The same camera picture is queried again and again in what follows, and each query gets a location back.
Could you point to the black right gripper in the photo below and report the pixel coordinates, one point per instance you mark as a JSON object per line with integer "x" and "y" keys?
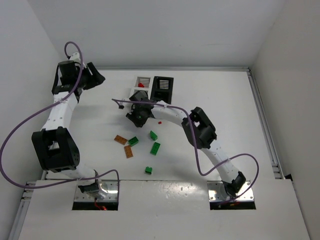
{"x": 135, "y": 113}

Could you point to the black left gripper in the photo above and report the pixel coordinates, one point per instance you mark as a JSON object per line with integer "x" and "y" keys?
{"x": 94, "y": 75}

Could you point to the green slope lego brick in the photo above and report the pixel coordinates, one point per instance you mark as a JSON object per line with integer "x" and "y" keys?
{"x": 153, "y": 135}

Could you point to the green square lego brick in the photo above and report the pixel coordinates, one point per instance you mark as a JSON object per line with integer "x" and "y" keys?
{"x": 133, "y": 141}

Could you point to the brown lego plate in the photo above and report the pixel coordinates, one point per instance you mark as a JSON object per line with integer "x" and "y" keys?
{"x": 121, "y": 140}
{"x": 128, "y": 151}

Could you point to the green lego plate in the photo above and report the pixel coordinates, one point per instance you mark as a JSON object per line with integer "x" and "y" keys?
{"x": 155, "y": 148}

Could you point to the small green lego brick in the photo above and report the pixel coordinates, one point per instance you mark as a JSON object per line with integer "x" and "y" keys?
{"x": 148, "y": 170}

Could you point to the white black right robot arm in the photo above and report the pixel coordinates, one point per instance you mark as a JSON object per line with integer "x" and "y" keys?
{"x": 199, "y": 131}

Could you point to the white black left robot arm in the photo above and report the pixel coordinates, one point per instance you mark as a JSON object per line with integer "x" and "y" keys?
{"x": 54, "y": 146}

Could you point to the white slatted container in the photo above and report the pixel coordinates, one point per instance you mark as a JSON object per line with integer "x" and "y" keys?
{"x": 146, "y": 80}

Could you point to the black slatted container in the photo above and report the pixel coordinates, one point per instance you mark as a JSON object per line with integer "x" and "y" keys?
{"x": 162, "y": 89}

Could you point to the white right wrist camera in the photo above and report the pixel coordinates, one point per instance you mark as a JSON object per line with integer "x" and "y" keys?
{"x": 125, "y": 104}

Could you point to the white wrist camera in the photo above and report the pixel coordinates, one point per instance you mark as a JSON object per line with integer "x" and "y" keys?
{"x": 125, "y": 104}
{"x": 76, "y": 58}

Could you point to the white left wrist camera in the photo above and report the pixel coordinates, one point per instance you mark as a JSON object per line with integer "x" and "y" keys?
{"x": 76, "y": 58}

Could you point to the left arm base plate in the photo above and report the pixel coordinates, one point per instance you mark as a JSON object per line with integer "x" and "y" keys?
{"x": 103, "y": 191}

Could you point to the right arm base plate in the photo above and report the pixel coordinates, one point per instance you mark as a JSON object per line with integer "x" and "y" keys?
{"x": 218, "y": 192}

